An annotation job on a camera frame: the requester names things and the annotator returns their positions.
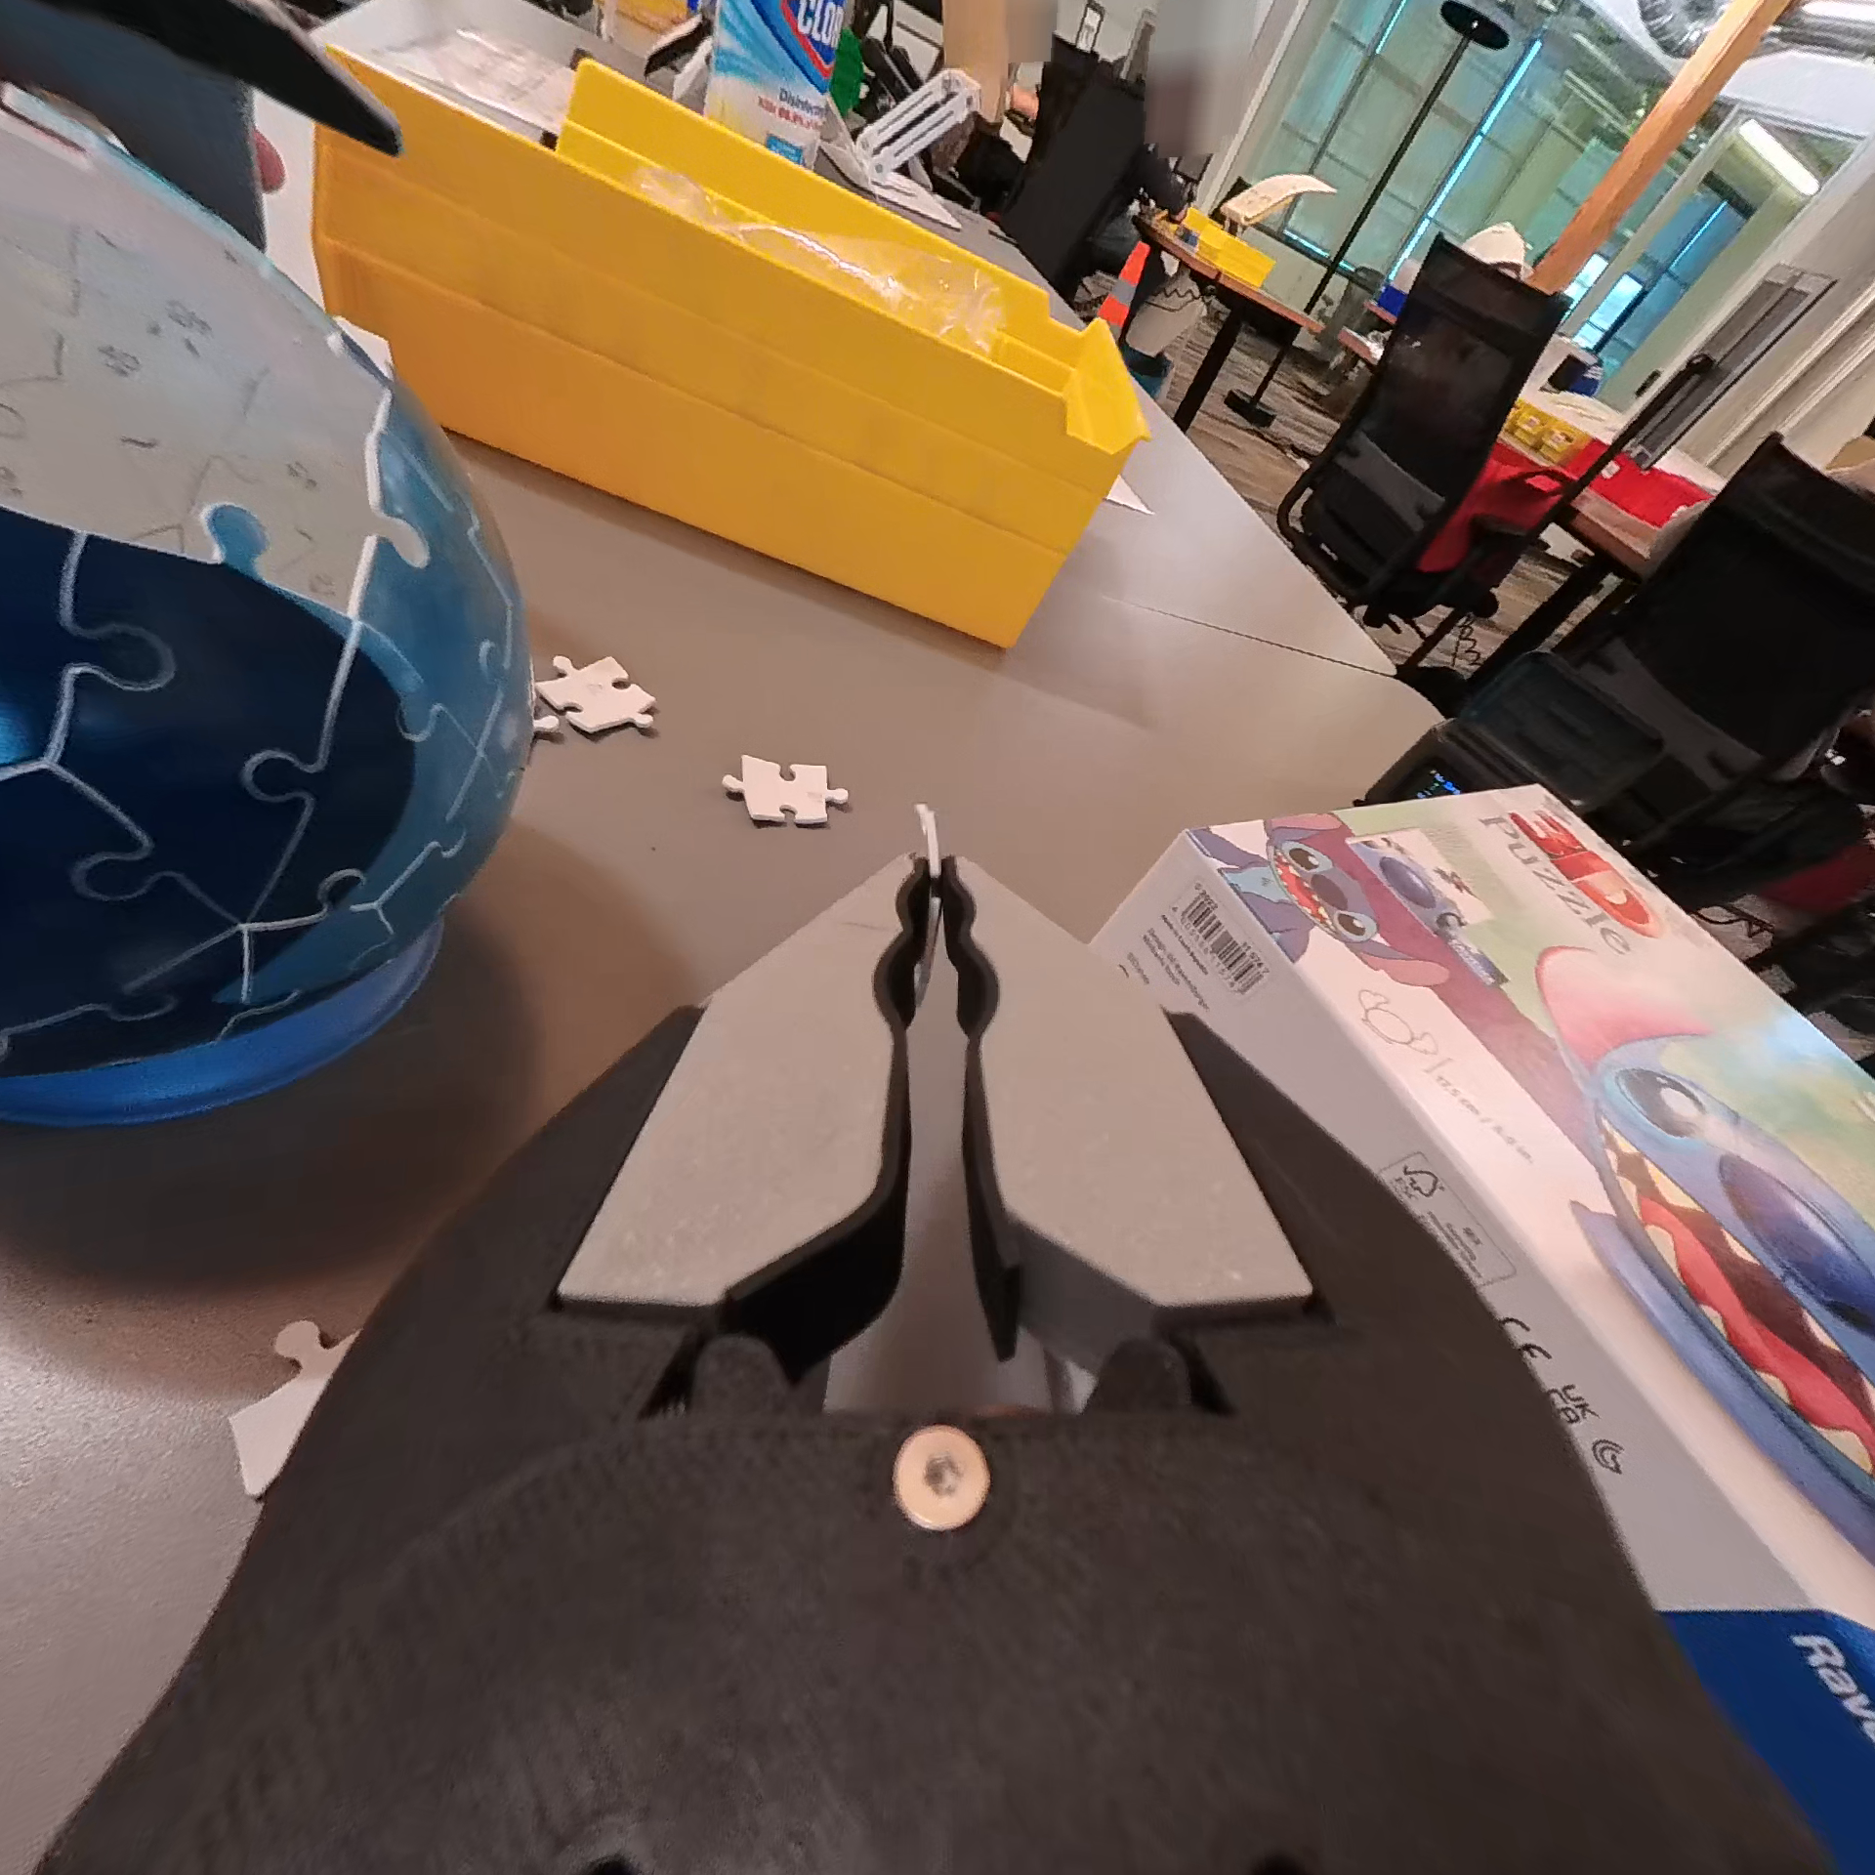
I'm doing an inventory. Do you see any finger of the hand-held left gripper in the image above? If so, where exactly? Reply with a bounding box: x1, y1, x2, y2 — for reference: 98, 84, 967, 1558
0, 0, 405, 254

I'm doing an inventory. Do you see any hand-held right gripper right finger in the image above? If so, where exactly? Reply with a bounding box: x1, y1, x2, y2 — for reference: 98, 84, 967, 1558
943, 855, 1324, 1363

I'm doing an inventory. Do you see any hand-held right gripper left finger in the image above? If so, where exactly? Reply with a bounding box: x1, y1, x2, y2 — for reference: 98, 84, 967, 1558
554, 855, 943, 1386

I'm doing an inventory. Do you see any blue puzzle ball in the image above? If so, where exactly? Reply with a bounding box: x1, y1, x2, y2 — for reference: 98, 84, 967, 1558
0, 122, 539, 1092

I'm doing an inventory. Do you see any puzzle box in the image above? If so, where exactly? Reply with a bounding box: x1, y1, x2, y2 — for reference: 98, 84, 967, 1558
1092, 781, 1875, 1867

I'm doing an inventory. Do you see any blue ball stand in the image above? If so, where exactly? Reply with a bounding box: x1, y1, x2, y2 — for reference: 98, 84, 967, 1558
0, 916, 447, 1128

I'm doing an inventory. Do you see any wipes canister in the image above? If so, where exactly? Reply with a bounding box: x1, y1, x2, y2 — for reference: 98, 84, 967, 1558
706, 0, 870, 167

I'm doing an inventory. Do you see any yellow plastic bin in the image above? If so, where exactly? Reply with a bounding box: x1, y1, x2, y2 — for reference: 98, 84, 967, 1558
312, 51, 1155, 652

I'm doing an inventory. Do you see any clear plastic bag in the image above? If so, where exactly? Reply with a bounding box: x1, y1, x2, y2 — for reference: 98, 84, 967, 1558
632, 156, 1031, 368

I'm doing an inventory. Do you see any white folding stand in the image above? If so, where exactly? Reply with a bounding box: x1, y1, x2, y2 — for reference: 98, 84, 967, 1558
854, 66, 986, 192

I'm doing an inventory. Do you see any red cloth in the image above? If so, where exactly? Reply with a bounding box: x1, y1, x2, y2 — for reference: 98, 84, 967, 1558
1411, 434, 1719, 577

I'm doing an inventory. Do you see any black mesh office chair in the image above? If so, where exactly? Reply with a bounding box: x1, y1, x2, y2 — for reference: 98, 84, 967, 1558
1273, 235, 1574, 625

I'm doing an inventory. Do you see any wooden table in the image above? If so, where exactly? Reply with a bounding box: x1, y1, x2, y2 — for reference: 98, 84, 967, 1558
1134, 208, 1387, 428

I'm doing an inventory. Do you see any black floor lamp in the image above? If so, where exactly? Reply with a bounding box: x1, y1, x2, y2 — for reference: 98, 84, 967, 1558
1227, 0, 1514, 428

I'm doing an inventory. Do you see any wooden beam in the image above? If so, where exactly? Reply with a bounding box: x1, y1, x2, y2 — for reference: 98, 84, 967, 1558
1525, 0, 1795, 294

